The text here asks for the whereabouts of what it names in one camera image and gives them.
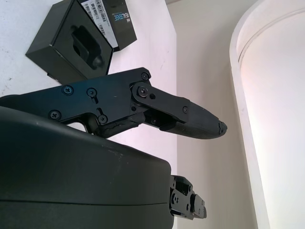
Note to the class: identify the black printed box lid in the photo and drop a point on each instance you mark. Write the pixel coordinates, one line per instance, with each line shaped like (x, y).
(114, 21)

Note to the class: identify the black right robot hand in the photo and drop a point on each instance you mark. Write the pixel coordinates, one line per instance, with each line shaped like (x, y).
(71, 171)

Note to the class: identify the white curved column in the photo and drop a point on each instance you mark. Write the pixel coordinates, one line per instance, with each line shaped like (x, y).
(274, 95)

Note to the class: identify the black box base foam insert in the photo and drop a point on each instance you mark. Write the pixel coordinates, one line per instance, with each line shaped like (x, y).
(59, 38)

